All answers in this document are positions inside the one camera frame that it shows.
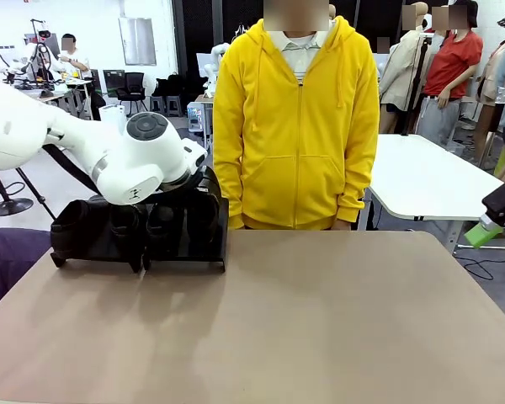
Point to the black round-base stand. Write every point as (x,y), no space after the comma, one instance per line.
(8,205)

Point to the mannequin with bucket hat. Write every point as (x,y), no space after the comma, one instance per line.
(494,71)

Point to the grey stool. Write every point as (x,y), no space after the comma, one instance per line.
(157,105)
(173,105)

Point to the computer case with lights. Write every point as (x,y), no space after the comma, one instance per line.
(195,115)

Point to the mannequin in red shirt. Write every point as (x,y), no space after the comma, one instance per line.
(452,63)

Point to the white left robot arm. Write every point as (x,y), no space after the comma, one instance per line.
(25,130)

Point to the white workbench table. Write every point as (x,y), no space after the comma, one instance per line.
(59,97)

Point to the black tripod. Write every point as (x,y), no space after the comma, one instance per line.
(416,84)

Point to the person in yellow hoodie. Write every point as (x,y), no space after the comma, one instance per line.
(299,126)

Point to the person's right forearm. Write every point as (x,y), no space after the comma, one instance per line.
(227,177)

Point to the person in white T-shirt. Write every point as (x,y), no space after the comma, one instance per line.
(73,59)

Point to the black office chair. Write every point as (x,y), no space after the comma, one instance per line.
(132,88)

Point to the black monitor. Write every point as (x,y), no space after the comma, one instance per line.
(113,82)

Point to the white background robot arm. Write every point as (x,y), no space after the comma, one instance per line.
(0,54)
(40,46)

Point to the person's left hand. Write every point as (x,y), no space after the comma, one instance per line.
(342,224)

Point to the black bags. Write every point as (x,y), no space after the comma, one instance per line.
(168,84)

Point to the mannequin in beige jacket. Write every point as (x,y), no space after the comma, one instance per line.
(400,71)

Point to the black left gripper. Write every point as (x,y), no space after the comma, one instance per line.
(206,181)

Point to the white air purifier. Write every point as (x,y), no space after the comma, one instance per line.
(111,113)

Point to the person's left forearm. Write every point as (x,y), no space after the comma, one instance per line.
(355,177)

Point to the silver wall panel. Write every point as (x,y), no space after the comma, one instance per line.
(137,40)

